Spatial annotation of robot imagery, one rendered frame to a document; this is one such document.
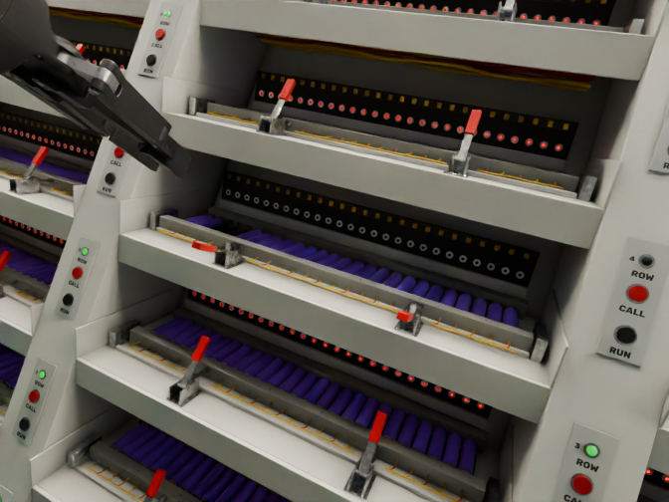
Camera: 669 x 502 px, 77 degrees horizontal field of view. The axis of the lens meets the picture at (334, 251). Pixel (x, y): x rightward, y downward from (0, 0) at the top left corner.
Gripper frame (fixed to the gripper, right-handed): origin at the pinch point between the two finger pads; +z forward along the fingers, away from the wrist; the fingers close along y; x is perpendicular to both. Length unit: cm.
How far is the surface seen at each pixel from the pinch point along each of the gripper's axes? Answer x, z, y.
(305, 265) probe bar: 4.4, 18.5, -14.2
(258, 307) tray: 12.0, 16.4, -10.9
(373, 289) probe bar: 4.6, 18.3, -24.4
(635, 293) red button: -2, 12, -51
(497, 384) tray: 10.8, 15.0, -41.2
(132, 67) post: -16.2, 11.8, 22.6
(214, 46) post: -25.6, 16.4, 14.2
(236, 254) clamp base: 6.2, 16.8, -4.6
